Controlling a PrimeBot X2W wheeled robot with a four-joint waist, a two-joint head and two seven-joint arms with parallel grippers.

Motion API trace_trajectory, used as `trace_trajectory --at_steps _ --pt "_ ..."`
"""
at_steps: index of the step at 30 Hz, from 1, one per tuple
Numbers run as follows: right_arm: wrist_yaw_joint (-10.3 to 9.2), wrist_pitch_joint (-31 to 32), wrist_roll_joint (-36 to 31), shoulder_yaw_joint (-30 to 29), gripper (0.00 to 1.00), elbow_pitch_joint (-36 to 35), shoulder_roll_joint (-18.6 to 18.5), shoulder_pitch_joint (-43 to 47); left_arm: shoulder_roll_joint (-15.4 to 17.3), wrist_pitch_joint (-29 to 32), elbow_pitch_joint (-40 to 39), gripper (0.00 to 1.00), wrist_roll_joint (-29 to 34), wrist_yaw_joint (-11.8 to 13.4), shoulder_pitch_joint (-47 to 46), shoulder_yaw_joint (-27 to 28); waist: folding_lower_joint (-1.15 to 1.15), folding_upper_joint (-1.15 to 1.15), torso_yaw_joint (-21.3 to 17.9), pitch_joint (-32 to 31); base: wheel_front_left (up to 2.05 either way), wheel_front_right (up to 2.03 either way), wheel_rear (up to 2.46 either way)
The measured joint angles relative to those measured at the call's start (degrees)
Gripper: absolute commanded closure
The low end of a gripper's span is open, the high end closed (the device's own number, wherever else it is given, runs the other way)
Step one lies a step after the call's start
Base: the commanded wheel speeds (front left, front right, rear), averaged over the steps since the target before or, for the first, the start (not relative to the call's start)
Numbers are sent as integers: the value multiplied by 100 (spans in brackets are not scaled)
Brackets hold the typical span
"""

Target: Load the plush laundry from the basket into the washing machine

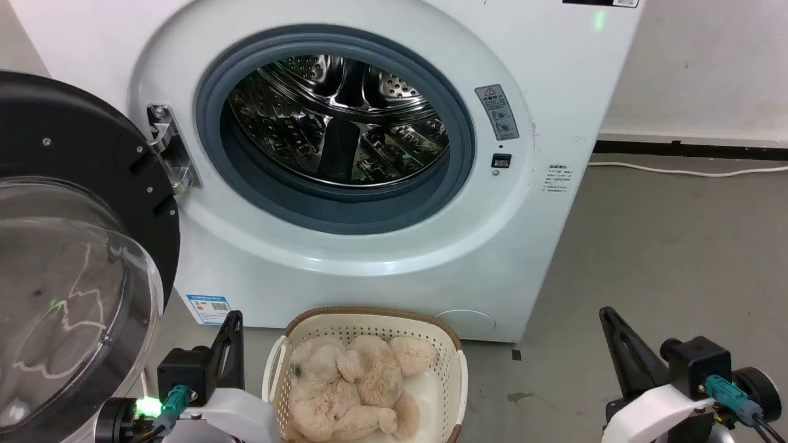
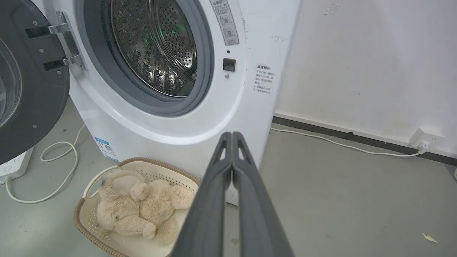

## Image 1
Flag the beige plush teddy bear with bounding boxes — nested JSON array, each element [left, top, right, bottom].
[[287, 335, 438, 443]]

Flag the black washer door glass window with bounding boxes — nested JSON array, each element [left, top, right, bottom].
[[0, 70, 182, 443]]

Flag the metal door hinge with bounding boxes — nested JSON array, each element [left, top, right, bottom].
[[147, 103, 203, 196]]

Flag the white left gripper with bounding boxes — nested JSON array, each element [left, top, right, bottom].
[[161, 310, 282, 443]]

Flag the green connector left cable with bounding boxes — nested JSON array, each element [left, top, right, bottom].
[[128, 385, 191, 443]]

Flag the white front-load washing machine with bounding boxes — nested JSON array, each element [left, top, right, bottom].
[[9, 0, 646, 343]]

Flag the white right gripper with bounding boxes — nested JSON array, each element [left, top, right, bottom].
[[599, 306, 717, 443]]

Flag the stainless steel washer drum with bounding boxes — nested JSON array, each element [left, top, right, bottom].
[[227, 54, 451, 188]]

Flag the white cable on floor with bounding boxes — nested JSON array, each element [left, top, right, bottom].
[[587, 161, 788, 178]]

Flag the black baseboard strip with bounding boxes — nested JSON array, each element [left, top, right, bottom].
[[592, 140, 788, 162]]

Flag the cream plastic laundry basket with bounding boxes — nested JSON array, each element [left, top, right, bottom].
[[262, 306, 468, 443]]

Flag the blue energy label sticker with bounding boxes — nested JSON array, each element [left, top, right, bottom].
[[186, 294, 233, 325]]

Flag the grey rubber door gasket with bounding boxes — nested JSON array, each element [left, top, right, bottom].
[[195, 24, 476, 236]]

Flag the grey warning sticker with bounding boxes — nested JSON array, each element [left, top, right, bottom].
[[474, 84, 520, 142]]

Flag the green connector right cable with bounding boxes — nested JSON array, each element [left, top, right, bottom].
[[704, 374, 788, 443]]

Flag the green connector cable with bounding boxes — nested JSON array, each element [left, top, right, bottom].
[[704, 374, 788, 443], [128, 385, 191, 443]]

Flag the round filter cover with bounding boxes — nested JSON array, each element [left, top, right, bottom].
[[434, 309, 496, 338]]

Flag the white text label sticker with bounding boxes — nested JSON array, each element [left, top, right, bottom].
[[542, 162, 573, 195]]

